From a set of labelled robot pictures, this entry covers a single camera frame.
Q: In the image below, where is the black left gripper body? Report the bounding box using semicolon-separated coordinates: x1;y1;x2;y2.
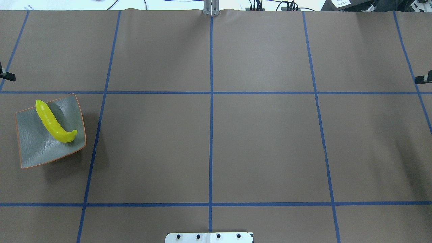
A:
0;63;17;82

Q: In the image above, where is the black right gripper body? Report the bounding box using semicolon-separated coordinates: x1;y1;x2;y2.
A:
415;70;432;84

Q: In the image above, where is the small yellow banana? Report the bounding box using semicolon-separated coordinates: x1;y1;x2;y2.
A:
35;100;78;143

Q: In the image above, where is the grey square plate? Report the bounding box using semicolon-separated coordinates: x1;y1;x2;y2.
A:
15;94;87;169

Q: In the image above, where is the grey aluminium post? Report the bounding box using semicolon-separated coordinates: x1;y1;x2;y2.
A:
203;0;219;17

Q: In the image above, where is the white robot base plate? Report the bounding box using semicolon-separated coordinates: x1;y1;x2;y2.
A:
165;232;254;243

